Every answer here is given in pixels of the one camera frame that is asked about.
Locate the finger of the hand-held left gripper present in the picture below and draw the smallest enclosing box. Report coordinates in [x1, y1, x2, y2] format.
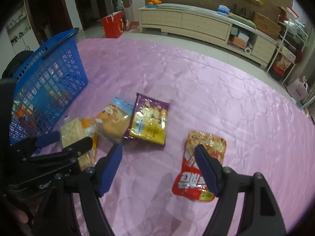
[9, 130, 61, 158]
[9, 136, 93, 185]

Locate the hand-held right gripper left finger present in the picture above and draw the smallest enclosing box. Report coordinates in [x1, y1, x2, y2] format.
[34, 143, 123, 236]

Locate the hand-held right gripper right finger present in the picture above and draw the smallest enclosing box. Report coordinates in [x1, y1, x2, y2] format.
[194, 144, 288, 236]

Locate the pale cracker packet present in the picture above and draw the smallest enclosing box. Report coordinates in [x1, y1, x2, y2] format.
[60, 117, 98, 172]

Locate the large red snack packet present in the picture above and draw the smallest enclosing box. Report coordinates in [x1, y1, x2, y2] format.
[171, 130, 227, 203]

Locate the bread packet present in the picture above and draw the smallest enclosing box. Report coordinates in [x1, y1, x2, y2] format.
[95, 97, 135, 144]

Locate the purple yellow snack packet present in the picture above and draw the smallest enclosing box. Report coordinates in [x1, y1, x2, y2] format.
[123, 93, 170, 148]

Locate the blue plastic basket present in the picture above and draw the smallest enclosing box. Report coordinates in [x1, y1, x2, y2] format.
[8, 28, 89, 146]

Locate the person's left hand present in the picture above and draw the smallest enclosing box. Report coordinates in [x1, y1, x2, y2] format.
[4, 196, 29, 225]

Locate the black jacket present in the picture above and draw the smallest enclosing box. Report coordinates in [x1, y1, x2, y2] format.
[1, 50, 34, 80]

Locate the pink quilted table cover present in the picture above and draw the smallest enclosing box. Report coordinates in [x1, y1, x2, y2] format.
[30, 38, 315, 236]

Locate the pink bag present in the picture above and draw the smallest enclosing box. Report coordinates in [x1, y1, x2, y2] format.
[286, 77, 309, 102]

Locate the red paper bag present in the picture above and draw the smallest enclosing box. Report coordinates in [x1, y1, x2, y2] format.
[101, 11, 126, 39]

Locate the red dustpan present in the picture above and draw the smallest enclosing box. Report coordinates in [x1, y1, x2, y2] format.
[126, 19, 140, 31]

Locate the orange box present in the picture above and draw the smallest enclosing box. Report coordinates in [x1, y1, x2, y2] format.
[232, 35, 248, 49]

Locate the white metal shelf rack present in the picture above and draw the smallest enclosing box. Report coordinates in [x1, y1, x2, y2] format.
[265, 14, 309, 85]

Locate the beige TV cabinet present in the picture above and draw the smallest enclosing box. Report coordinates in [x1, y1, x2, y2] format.
[138, 3, 279, 67]

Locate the green folded cushion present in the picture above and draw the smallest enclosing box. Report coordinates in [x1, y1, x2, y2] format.
[227, 13, 257, 28]

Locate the brown cardboard box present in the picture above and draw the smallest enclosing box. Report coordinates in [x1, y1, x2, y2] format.
[253, 12, 282, 40]

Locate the blue tissue box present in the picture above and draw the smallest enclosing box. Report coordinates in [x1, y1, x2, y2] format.
[216, 5, 231, 15]

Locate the black router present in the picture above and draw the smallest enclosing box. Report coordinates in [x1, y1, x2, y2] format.
[232, 3, 255, 20]

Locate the red white box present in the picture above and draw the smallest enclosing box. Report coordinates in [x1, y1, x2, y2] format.
[283, 5, 300, 20]

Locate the white wall shelf cabinet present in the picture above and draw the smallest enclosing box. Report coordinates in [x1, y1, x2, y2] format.
[6, 0, 32, 55]

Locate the dark wooden door frame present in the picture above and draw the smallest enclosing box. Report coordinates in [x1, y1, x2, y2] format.
[25, 0, 75, 45]
[71, 0, 104, 31]

